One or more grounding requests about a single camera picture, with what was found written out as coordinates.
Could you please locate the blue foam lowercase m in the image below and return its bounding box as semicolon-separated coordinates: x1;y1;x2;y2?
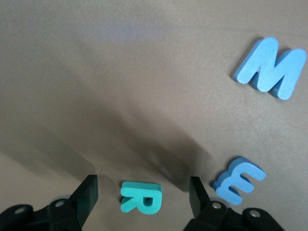
212;156;267;205

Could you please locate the brown table cover sheet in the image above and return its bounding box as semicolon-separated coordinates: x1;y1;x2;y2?
0;0;308;231

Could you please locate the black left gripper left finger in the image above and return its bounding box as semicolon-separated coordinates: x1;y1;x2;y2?
0;175;98;231

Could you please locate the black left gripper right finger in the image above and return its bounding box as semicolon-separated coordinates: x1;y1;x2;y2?
182;176;286;231

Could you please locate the teal foam letter R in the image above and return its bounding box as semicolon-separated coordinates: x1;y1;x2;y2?
119;181;163;216

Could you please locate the blue foam uppercase W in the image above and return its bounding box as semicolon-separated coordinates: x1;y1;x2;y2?
232;36;308;101

